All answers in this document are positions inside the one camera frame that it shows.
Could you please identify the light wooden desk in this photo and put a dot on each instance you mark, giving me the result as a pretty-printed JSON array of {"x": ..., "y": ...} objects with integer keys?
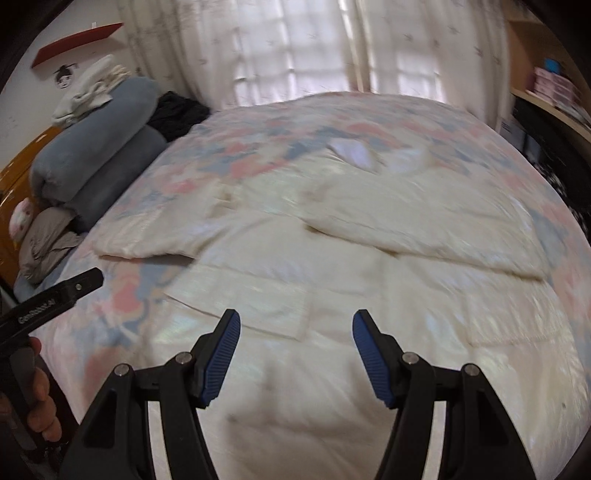
[{"x": 561, "y": 115}]

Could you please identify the pink plush toy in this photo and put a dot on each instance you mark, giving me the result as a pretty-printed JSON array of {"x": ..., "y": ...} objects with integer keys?
[{"x": 22, "y": 219}]

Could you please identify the pink boxes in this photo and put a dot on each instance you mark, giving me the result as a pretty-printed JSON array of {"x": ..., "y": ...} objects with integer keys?
[{"x": 556, "y": 87}]

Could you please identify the white crumpled clothes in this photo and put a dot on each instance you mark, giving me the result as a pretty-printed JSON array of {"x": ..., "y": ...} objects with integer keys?
[{"x": 90, "y": 90}]

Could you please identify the black white patterned cloth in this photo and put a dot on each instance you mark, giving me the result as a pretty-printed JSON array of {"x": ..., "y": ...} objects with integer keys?
[{"x": 561, "y": 180}]

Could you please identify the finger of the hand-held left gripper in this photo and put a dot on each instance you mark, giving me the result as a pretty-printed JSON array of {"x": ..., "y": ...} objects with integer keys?
[{"x": 85, "y": 282}]

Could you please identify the pastel printed blanket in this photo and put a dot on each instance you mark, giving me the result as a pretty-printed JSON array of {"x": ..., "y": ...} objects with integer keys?
[{"x": 286, "y": 129}]

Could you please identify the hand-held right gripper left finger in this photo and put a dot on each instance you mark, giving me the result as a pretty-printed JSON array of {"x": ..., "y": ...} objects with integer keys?
[{"x": 221, "y": 350}]

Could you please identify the orange wooden headboard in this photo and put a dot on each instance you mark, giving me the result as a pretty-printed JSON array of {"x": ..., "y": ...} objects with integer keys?
[{"x": 16, "y": 175}]

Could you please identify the cream satin garment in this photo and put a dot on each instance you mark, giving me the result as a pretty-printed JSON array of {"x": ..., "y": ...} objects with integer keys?
[{"x": 332, "y": 240}]

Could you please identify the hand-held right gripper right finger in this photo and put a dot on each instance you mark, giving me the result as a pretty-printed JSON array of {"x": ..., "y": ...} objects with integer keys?
[{"x": 371, "y": 355}]

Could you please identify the black cartoon wall sticker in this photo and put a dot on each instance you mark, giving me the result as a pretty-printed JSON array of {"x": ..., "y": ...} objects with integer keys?
[{"x": 65, "y": 76}]

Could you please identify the white floral sheer curtain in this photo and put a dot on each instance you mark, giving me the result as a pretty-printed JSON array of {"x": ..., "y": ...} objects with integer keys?
[{"x": 286, "y": 50}]

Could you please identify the grey-beige clothing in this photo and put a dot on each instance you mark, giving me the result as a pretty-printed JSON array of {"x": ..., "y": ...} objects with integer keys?
[{"x": 46, "y": 240}]

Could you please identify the person's left hand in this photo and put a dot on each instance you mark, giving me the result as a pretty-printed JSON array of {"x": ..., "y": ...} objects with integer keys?
[{"x": 44, "y": 397}]

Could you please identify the red wall shelf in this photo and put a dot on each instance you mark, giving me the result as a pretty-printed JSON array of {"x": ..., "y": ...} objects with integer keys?
[{"x": 78, "y": 44}]

